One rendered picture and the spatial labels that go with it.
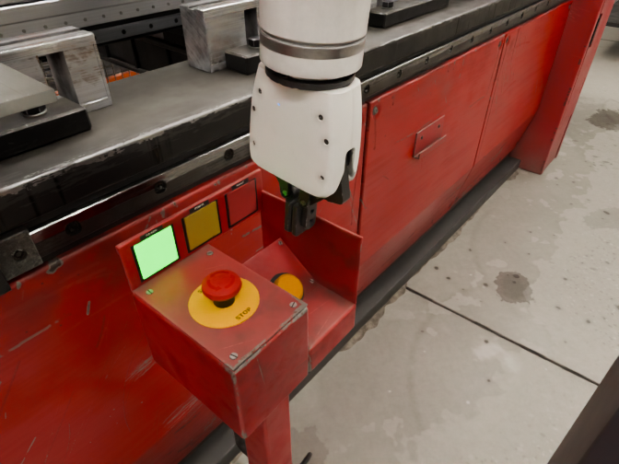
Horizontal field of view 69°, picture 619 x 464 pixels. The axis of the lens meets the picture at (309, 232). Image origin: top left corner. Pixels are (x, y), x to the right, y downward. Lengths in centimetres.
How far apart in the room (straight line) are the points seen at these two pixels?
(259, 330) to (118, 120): 35
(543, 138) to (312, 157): 208
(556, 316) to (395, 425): 70
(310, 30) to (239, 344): 27
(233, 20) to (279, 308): 51
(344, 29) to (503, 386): 123
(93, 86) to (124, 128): 9
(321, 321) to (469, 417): 87
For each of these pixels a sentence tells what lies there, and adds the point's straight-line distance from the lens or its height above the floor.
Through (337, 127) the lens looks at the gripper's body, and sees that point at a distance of 37.
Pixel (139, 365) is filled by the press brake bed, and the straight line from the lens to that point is 79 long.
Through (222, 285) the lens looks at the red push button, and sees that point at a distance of 45.
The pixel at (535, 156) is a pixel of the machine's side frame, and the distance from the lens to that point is 246.
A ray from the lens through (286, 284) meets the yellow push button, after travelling 56.
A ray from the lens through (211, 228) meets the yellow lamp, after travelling 54.
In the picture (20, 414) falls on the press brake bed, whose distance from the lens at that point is 72.
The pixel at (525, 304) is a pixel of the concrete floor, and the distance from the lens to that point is 171.
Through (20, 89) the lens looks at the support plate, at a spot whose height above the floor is 100.
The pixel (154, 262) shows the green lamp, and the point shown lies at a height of 80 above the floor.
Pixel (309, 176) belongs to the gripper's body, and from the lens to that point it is 40.
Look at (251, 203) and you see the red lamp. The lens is 57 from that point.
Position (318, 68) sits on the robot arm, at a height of 101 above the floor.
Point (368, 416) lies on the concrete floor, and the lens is 131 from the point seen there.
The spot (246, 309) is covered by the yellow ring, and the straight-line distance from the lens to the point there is 46.
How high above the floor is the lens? 112
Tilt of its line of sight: 37 degrees down
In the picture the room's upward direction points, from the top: straight up
